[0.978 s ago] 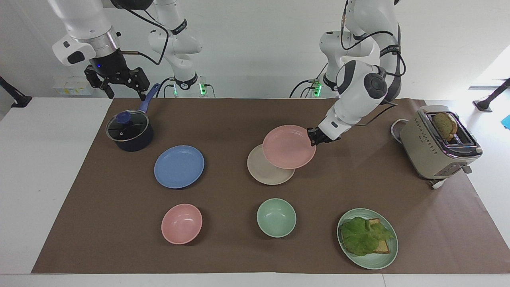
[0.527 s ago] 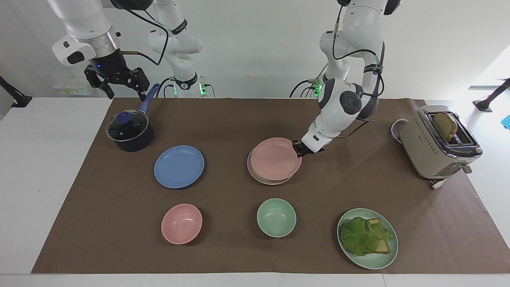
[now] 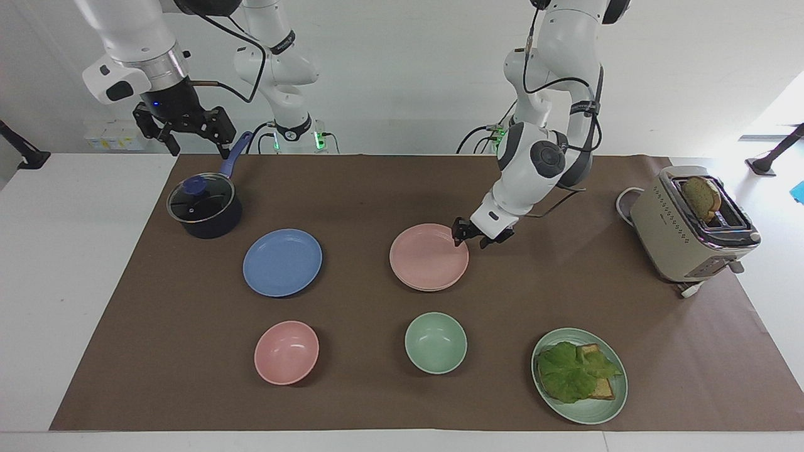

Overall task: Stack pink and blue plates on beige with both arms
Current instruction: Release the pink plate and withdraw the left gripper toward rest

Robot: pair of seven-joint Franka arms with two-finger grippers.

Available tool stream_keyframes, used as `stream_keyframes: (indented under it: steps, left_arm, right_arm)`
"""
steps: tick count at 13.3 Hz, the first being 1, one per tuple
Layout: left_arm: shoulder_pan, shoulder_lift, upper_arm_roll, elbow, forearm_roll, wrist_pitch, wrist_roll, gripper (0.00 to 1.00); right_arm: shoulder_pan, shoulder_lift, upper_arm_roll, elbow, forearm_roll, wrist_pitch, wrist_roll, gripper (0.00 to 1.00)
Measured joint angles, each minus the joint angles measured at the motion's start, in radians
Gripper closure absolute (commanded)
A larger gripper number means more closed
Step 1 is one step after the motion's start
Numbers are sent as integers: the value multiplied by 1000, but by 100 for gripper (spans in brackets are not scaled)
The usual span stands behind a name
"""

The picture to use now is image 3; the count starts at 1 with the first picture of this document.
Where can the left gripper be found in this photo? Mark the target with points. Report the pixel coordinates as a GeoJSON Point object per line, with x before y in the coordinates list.
{"type": "Point", "coordinates": [497, 237]}

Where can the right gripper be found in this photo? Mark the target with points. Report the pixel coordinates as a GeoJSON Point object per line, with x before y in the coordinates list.
{"type": "Point", "coordinates": [176, 103]}

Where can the pink plate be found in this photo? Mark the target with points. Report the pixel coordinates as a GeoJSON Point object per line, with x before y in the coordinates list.
{"type": "Point", "coordinates": [427, 254]}

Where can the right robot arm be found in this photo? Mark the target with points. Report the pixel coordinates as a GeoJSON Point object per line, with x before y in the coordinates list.
{"type": "Point", "coordinates": [135, 31]}

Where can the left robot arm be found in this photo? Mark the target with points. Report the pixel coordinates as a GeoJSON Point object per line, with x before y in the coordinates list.
{"type": "Point", "coordinates": [540, 169]}

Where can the yellowish boxes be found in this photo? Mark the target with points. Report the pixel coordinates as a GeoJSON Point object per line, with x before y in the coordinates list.
{"type": "Point", "coordinates": [113, 137]}

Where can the glass lid with blue knob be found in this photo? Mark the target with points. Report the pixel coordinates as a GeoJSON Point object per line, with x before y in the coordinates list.
{"type": "Point", "coordinates": [200, 199]}

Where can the beige plate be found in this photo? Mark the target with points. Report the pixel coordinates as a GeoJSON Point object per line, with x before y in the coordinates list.
{"type": "Point", "coordinates": [409, 286]}

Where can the dark blue pot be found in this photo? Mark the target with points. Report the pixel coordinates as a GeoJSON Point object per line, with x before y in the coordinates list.
{"type": "Point", "coordinates": [217, 223]}

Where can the green bowl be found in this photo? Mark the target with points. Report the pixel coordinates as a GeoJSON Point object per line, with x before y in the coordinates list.
{"type": "Point", "coordinates": [436, 342]}

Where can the black stand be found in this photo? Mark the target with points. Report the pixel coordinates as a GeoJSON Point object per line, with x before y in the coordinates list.
{"type": "Point", "coordinates": [25, 154]}
{"type": "Point", "coordinates": [776, 154]}

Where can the blue plate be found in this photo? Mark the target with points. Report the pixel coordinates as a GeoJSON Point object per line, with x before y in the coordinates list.
{"type": "Point", "coordinates": [282, 262]}

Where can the green lettuce leaf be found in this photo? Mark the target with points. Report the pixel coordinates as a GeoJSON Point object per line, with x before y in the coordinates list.
{"type": "Point", "coordinates": [568, 373]}

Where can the beige toaster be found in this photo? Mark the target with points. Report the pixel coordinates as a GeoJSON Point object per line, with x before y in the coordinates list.
{"type": "Point", "coordinates": [672, 232]}

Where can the toasted bread slice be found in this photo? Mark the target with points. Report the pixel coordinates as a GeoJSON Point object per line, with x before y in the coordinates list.
{"type": "Point", "coordinates": [604, 388]}

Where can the pink bowl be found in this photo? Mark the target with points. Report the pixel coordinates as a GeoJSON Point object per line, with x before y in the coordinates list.
{"type": "Point", "coordinates": [286, 353]}

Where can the green plate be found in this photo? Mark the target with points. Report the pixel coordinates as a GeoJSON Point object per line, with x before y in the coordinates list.
{"type": "Point", "coordinates": [597, 411]}

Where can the brown bread slice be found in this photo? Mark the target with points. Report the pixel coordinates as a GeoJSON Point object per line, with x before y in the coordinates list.
{"type": "Point", "coordinates": [700, 196]}

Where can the light blue object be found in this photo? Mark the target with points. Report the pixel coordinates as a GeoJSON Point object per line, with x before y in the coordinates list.
{"type": "Point", "coordinates": [799, 192]}

